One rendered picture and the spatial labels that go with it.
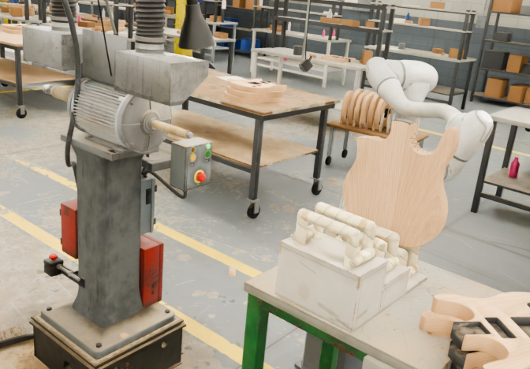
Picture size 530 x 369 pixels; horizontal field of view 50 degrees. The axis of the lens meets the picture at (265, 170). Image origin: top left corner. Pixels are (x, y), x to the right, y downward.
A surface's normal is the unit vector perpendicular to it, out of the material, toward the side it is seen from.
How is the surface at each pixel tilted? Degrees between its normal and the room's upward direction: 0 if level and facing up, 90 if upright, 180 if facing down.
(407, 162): 92
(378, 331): 0
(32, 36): 90
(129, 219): 90
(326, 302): 90
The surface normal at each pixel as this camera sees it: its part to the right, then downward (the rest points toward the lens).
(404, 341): 0.09, -0.95
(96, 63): -0.63, 0.18
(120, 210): 0.77, 0.26
